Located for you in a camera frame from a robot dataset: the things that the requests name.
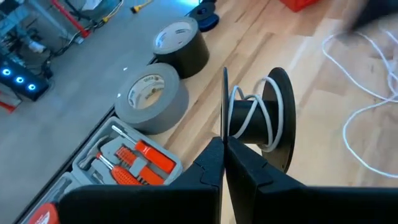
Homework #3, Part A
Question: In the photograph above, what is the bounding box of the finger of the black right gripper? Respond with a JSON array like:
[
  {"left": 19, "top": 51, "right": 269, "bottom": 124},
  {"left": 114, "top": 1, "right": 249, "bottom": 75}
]
[{"left": 340, "top": 6, "right": 374, "bottom": 34}]

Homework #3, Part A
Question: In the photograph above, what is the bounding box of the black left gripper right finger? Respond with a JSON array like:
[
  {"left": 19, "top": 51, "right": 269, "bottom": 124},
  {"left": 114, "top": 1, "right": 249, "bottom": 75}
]
[{"left": 225, "top": 136, "right": 398, "bottom": 224}]

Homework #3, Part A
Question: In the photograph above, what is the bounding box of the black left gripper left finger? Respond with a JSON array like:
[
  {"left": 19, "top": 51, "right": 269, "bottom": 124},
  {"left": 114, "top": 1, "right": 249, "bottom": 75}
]
[{"left": 58, "top": 136, "right": 225, "bottom": 224}]

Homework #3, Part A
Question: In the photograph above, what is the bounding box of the small black plastic spool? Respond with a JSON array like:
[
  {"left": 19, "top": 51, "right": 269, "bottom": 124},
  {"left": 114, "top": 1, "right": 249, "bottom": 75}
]
[{"left": 220, "top": 66, "right": 297, "bottom": 174}]

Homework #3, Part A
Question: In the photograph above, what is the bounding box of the thin white cord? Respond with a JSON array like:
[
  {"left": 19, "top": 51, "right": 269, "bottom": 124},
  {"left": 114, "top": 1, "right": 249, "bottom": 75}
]
[{"left": 228, "top": 29, "right": 398, "bottom": 179}]

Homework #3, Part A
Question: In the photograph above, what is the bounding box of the red plastic bin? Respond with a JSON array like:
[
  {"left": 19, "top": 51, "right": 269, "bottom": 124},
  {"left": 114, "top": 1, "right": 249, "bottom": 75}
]
[{"left": 279, "top": 0, "right": 321, "bottom": 12}]

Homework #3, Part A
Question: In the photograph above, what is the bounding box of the grey plastic tool case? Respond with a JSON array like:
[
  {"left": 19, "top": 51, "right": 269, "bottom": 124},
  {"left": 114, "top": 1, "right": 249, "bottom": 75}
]
[{"left": 15, "top": 116, "right": 184, "bottom": 224}]

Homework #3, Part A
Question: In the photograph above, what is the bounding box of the small grey tape roll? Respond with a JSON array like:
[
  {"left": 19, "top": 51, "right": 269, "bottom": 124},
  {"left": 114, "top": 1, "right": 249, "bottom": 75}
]
[{"left": 152, "top": 17, "right": 210, "bottom": 79}]

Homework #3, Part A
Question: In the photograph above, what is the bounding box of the black computer tower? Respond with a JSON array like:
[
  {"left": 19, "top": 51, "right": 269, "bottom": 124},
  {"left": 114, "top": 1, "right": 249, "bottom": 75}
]
[{"left": 0, "top": 55, "right": 50, "bottom": 102}]

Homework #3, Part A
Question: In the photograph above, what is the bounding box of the red metal bar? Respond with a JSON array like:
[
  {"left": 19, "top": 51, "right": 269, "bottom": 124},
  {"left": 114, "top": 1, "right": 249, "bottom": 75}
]
[{"left": 51, "top": 0, "right": 91, "bottom": 39}]

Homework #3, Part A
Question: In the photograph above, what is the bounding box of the red-handled screwdriver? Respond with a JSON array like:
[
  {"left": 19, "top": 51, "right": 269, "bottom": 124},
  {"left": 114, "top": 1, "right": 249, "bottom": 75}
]
[
  {"left": 95, "top": 151, "right": 144, "bottom": 187},
  {"left": 111, "top": 124, "right": 177, "bottom": 174}
]

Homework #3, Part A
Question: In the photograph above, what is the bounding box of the grey duct tape roll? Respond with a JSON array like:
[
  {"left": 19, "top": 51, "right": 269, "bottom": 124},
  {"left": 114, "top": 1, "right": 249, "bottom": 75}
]
[{"left": 114, "top": 62, "right": 190, "bottom": 136}]

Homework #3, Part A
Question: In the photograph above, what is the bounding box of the black spool of blue cable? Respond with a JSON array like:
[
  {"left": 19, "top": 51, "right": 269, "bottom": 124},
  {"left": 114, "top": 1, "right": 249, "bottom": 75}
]
[{"left": 188, "top": 1, "right": 220, "bottom": 33}]

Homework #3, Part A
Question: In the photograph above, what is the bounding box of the pale yellow extension cord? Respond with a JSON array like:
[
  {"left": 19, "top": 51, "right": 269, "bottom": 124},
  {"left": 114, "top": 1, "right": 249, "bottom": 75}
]
[{"left": 101, "top": 0, "right": 154, "bottom": 24}]

